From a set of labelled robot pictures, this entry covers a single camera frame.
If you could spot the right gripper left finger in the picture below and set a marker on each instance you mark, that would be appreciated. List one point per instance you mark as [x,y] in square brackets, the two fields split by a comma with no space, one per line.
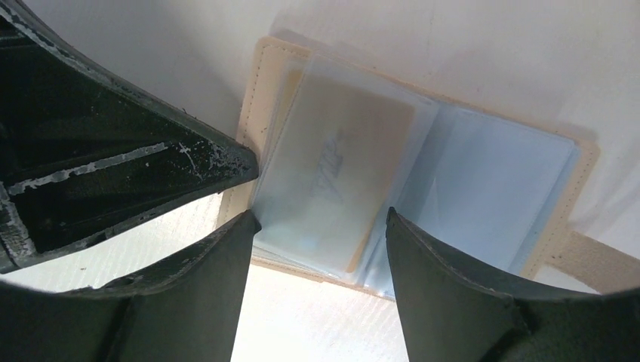
[184,307]

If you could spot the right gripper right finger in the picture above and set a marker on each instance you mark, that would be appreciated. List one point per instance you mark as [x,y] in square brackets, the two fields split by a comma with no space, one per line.
[454,307]

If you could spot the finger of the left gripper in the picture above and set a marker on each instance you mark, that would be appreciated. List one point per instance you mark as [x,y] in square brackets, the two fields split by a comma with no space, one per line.
[86,155]

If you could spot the beige leather card holder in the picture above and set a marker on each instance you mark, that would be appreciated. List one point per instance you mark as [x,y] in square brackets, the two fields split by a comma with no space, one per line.
[268,93]

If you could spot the tan card with dark stripe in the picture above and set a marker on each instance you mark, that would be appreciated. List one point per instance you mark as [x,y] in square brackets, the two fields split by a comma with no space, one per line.
[331,170]

